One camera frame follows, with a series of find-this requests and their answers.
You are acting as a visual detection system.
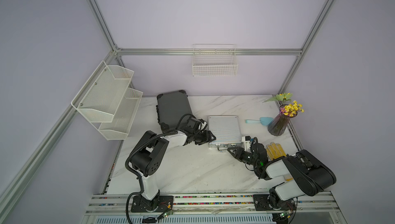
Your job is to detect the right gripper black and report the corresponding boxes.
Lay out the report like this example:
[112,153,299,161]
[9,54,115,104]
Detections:
[227,146,259,166]

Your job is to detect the silver aluminium poker case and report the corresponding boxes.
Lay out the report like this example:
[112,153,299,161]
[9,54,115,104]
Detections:
[208,116,243,150]

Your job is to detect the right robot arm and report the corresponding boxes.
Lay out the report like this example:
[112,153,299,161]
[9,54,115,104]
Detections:
[227,136,336,212]

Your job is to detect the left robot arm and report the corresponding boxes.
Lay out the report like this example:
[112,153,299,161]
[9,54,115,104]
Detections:
[124,114,217,212]

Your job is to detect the dark grey poker case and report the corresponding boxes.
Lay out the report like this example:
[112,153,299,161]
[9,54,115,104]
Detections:
[156,90,192,133]

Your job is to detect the yellow dotted work glove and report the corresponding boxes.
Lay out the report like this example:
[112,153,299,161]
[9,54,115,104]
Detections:
[266,142,287,161]

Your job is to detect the teal plastic scoop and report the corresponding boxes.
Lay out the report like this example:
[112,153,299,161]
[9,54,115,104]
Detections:
[245,117,274,126]

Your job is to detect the purple glass vase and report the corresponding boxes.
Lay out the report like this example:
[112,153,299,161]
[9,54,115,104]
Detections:
[267,112,295,137]

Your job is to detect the yellow artificial flowers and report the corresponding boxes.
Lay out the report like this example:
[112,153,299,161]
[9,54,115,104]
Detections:
[264,93,304,118]

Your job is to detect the white two-tier mesh shelf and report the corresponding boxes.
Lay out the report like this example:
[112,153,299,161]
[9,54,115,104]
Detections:
[71,61,143,140]

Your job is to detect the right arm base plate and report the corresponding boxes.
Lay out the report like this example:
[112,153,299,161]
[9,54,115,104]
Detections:
[253,194,296,212]

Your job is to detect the white wire wall basket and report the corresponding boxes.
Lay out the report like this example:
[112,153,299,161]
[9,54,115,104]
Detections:
[192,44,238,77]

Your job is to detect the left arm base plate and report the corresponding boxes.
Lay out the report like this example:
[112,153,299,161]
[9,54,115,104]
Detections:
[130,195,174,213]

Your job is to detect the aluminium frame rail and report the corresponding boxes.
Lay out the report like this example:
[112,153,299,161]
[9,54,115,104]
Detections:
[85,192,340,215]

